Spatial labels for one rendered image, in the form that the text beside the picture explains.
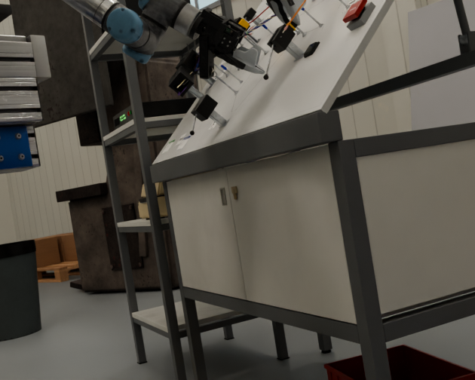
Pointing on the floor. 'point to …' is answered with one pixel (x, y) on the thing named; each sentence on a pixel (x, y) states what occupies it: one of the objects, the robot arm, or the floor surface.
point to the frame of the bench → (378, 372)
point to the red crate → (402, 366)
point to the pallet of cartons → (56, 257)
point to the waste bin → (10, 291)
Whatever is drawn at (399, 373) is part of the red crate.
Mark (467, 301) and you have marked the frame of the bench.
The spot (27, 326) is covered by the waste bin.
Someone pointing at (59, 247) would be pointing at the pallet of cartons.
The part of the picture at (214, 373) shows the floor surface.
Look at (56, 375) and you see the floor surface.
